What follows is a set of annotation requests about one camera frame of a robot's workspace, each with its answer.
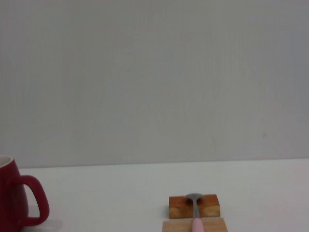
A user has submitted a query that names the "dark orange wooden block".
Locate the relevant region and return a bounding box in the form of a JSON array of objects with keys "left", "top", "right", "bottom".
[{"left": 169, "top": 194, "right": 221, "bottom": 219}]

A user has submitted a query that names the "red ceramic coffee cup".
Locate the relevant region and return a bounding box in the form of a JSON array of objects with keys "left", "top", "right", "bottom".
[{"left": 0, "top": 155, "right": 50, "bottom": 228}]

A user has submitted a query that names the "light wooden notched block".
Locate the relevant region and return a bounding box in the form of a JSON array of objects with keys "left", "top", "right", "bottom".
[{"left": 162, "top": 217, "right": 228, "bottom": 232}]

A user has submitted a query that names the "pink handled metal spoon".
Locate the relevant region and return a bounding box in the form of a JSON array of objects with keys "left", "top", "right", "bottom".
[{"left": 185, "top": 192, "right": 205, "bottom": 232}]

